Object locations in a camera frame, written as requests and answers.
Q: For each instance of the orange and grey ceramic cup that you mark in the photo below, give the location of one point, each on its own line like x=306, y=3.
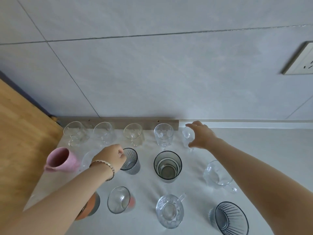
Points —
x=91, y=205

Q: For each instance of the pink ceramic mug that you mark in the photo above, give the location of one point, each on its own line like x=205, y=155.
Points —
x=63, y=161

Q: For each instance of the grey metal wall strip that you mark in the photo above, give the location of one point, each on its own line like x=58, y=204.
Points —
x=144, y=122

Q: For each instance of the wide grey stepped glass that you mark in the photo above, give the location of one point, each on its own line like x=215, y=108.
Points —
x=167, y=168

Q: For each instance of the person's left hand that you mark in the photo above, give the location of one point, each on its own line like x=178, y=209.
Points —
x=110, y=156

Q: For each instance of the person's right forearm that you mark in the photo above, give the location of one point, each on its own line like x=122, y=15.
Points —
x=264, y=183

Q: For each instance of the clear glass mug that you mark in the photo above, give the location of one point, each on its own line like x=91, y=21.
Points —
x=133, y=134
x=75, y=133
x=163, y=134
x=187, y=135
x=216, y=176
x=88, y=159
x=104, y=133

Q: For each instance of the white backsplash strip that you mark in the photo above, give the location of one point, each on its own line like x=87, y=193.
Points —
x=244, y=123

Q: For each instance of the tall grey ribbed glass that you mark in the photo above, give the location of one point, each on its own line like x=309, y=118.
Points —
x=132, y=163

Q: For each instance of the small grey glass tumbler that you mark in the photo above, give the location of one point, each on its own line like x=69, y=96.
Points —
x=229, y=219

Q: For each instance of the person's left forearm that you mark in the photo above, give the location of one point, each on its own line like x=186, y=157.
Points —
x=56, y=203

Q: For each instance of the beige wall socket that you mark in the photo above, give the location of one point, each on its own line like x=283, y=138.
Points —
x=302, y=59

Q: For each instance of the white table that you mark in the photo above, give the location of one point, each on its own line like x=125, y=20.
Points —
x=269, y=149

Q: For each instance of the clear glass cup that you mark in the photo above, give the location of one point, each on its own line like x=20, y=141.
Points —
x=119, y=200
x=170, y=212

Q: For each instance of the wooden cabinet side panel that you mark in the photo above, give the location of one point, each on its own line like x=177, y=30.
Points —
x=22, y=144

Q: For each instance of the person's right hand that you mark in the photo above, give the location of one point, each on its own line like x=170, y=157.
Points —
x=204, y=137

